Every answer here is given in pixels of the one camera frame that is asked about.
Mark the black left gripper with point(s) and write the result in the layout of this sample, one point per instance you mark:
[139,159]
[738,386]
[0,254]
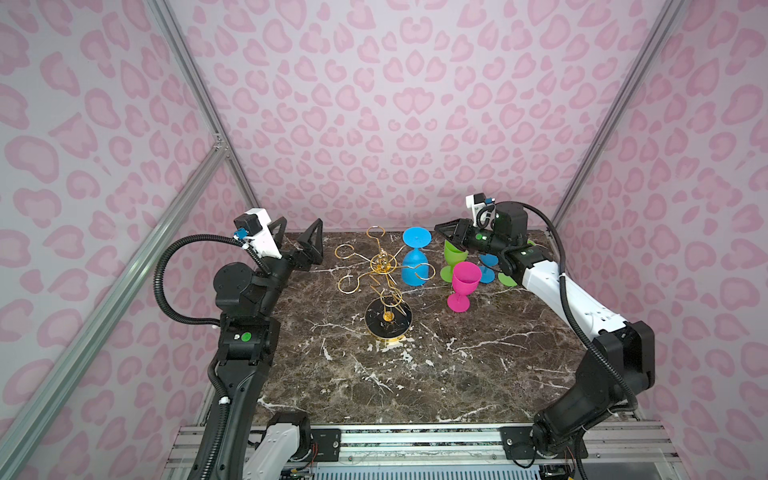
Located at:
[309,257]

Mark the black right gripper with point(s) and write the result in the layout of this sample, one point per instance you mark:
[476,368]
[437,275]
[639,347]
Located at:
[461,242]

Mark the green wine glass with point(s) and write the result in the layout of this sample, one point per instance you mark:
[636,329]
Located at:
[514,261]
[452,256]

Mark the magenta plastic wine glass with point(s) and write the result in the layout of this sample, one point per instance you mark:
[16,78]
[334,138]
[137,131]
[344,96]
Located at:
[465,280]

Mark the blue wine glass front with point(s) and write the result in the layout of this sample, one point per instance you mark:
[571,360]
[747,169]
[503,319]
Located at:
[488,262]

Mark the blue wine glass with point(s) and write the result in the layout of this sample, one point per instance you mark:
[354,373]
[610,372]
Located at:
[415,267]
[488,262]

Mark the blue wine glass back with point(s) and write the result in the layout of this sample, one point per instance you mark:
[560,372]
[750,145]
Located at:
[415,267]

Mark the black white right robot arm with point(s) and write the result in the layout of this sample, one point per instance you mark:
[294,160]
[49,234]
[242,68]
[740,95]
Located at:
[619,362]

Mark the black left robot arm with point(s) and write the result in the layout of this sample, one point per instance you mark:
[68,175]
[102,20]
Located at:
[247,344]

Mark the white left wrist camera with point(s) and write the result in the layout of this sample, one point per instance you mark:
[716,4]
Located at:
[252,228]

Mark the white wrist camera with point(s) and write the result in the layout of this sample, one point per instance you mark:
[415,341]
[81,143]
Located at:
[481,209]
[252,228]

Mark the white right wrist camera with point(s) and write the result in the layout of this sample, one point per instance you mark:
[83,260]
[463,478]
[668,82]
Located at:
[481,209]

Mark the gold wire glass rack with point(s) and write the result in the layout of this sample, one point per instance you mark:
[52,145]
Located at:
[388,317]

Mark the aluminium diagonal frame bar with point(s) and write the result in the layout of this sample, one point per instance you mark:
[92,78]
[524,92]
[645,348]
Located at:
[39,413]

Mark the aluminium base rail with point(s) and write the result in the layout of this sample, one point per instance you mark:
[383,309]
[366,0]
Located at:
[612,450]

